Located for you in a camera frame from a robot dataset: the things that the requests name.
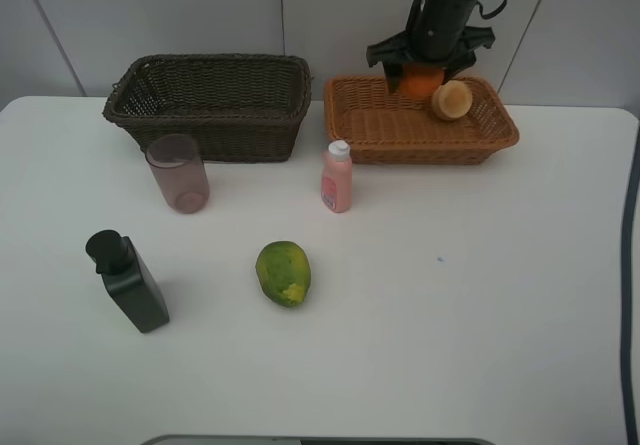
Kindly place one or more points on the light orange wicker basket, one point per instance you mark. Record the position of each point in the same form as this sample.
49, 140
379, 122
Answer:
385, 128

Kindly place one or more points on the tan round bun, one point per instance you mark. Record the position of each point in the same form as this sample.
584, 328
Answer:
452, 100

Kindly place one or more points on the pink lotion bottle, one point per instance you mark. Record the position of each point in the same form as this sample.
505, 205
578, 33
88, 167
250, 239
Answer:
336, 183

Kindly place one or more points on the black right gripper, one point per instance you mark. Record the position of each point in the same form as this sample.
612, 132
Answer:
437, 35

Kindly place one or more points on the orange fruit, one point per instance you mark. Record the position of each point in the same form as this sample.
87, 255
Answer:
420, 81

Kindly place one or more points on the dark brown wicker basket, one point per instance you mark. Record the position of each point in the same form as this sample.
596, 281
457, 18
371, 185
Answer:
239, 108

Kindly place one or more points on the dark grey pump bottle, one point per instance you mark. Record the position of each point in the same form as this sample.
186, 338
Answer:
127, 280

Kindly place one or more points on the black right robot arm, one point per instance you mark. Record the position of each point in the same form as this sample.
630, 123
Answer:
436, 37

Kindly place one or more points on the translucent pink plastic cup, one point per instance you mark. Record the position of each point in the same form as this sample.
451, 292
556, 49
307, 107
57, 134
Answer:
179, 172

